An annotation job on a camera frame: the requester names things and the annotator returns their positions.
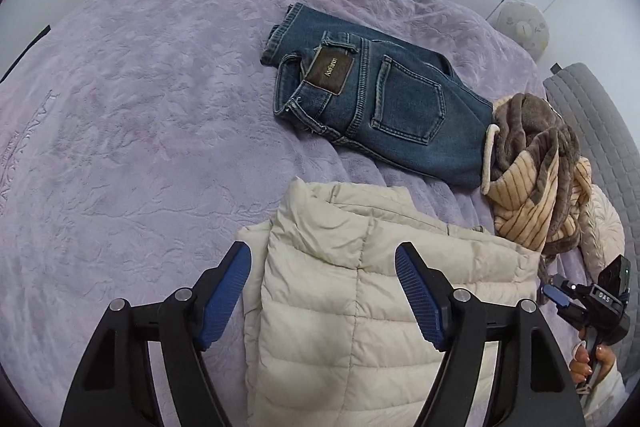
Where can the person's right forearm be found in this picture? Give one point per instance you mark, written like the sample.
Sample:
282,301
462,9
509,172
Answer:
607,399

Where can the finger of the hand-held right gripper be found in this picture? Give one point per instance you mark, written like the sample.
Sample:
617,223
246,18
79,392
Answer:
555,295

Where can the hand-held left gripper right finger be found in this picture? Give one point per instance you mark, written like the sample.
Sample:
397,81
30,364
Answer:
420,302

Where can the brown cream striped fleece robe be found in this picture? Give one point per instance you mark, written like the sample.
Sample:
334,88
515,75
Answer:
525,187

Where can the grey quilted headboard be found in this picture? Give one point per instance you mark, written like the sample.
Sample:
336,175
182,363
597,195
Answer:
595,117

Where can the person's right hand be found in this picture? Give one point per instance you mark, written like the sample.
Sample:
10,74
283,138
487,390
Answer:
581,364

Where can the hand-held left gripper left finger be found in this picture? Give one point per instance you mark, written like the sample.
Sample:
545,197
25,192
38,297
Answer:
225,302

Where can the round pale patterned cushion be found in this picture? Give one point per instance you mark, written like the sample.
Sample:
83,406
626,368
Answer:
522,27

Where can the beige puffer jacket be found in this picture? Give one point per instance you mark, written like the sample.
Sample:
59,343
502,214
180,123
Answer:
340,332

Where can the blue denim jeans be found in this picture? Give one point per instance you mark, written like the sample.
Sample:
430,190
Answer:
400,107

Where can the round cream pleated pillow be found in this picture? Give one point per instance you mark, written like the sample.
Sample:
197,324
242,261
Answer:
605,227

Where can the purple plush blanket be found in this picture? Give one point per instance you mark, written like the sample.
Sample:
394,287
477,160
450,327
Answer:
150,132

